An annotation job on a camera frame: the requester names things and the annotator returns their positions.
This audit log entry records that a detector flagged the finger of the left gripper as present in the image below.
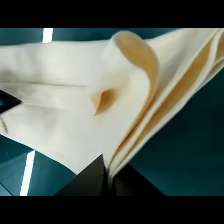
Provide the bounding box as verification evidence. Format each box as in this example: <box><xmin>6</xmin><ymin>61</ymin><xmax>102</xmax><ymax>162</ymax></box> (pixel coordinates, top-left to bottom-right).
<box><xmin>0</xmin><ymin>88</ymin><xmax>23</xmax><ymax>116</ymax></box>

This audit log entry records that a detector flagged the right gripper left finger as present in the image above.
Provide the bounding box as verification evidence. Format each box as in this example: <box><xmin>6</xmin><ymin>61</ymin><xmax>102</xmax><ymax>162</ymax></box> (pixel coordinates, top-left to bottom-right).
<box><xmin>54</xmin><ymin>155</ymin><xmax>109</xmax><ymax>197</ymax></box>

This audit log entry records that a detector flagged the cream shirt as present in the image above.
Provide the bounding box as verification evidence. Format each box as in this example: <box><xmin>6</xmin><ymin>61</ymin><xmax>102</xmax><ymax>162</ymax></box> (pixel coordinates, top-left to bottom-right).
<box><xmin>0</xmin><ymin>28</ymin><xmax>224</xmax><ymax>188</ymax></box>

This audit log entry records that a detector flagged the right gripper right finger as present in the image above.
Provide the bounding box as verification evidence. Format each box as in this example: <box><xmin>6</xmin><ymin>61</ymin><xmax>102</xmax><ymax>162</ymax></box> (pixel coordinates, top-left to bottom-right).
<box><xmin>112</xmin><ymin>163</ymin><xmax>165</xmax><ymax>197</ymax></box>

